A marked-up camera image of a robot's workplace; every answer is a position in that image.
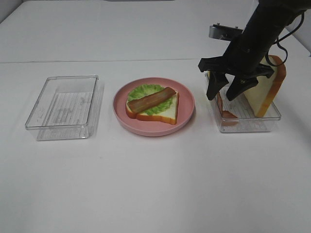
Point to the clear plastic tray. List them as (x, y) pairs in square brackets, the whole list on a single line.
[(68, 107), (247, 122)]

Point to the clear plastic right tray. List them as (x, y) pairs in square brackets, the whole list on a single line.
[(247, 122)]

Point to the bread slice tray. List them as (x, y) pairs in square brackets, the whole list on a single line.
[(262, 95), (165, 112)]

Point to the bacon strip tray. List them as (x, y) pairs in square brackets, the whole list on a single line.
[(150, 101), (228, 119)]

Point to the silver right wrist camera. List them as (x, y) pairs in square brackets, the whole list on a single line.
[(222, 32)]

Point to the clear plastic left tray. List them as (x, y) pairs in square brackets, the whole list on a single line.
[(68, 107)]

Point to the green lettuce leaf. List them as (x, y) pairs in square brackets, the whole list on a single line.
[(148, 89)]

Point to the pink round plate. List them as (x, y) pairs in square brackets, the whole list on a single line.
[(185, 110)]

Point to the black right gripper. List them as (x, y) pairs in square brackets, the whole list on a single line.
[(240, 60)]

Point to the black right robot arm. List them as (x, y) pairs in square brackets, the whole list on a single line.
[(268, 21)]

